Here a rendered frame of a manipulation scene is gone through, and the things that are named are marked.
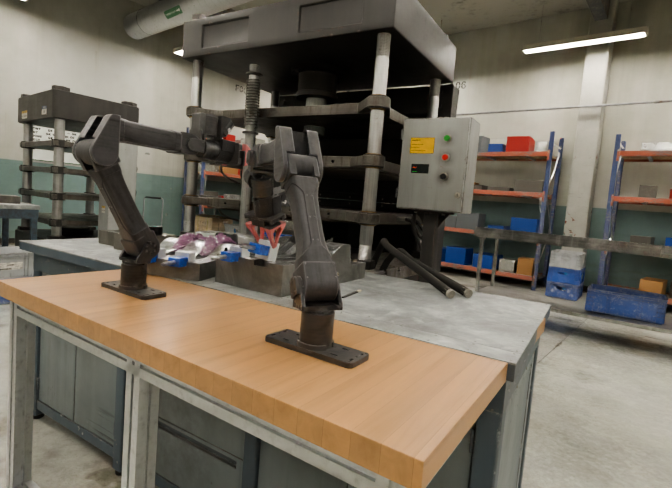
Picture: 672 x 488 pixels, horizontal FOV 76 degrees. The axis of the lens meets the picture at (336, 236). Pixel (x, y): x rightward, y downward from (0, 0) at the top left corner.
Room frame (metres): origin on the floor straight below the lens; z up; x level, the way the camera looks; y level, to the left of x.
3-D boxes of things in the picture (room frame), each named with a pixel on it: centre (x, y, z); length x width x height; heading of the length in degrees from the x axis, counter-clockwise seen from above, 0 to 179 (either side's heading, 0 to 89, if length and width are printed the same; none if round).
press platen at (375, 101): (2.52, 0.16, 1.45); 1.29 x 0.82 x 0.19; 59
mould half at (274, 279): (1.46, 0.12, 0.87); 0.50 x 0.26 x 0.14; 149
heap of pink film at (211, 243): (1.57, 0.47, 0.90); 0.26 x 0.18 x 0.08; 166
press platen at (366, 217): (2.52, 0.16, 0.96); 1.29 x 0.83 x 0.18; 59
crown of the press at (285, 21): (2.55, 0.16, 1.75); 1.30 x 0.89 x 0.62; 59
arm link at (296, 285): (0.80, 0.03, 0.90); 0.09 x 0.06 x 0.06; 116
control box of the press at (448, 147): (1.95, -0.42, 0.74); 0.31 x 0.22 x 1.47; 59
